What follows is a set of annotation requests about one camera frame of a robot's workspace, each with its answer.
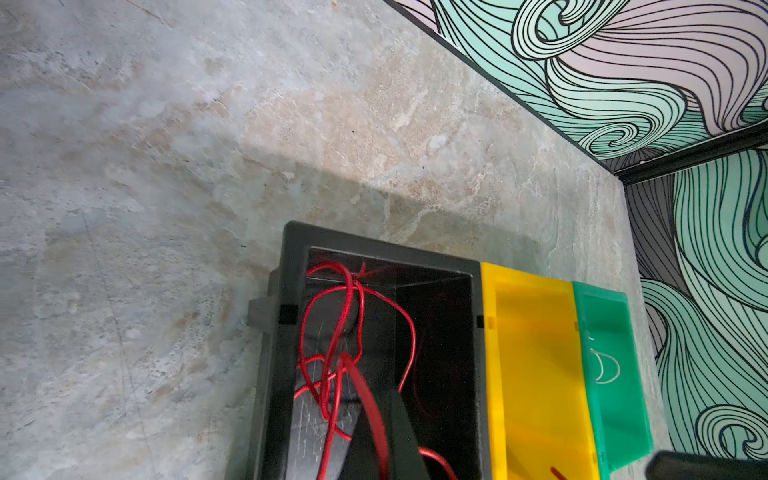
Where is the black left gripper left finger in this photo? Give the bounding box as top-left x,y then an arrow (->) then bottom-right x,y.
338,409 -> 380,480

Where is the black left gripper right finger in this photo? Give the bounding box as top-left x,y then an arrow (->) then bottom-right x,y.
382,389 -> 430,480

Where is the red wire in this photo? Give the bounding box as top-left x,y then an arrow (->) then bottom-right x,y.
338,352 -> 392,480
292,260 -> 460,480

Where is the yellow storage bin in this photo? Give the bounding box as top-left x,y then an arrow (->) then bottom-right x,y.
481,263 -> 600,479

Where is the white wire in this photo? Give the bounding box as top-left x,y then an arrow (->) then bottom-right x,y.
587,335 -> 623,386

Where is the black storage bin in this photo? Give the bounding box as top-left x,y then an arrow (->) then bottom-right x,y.
242,221 -> 491,479

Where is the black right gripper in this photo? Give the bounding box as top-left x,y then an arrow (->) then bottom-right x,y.
645,451 -> 768,480

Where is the black corner frame post right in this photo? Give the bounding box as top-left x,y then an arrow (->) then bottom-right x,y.
614,119 -> 767,186

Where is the green storage bin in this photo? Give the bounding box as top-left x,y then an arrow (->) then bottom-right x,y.
572,282 -> 653,479

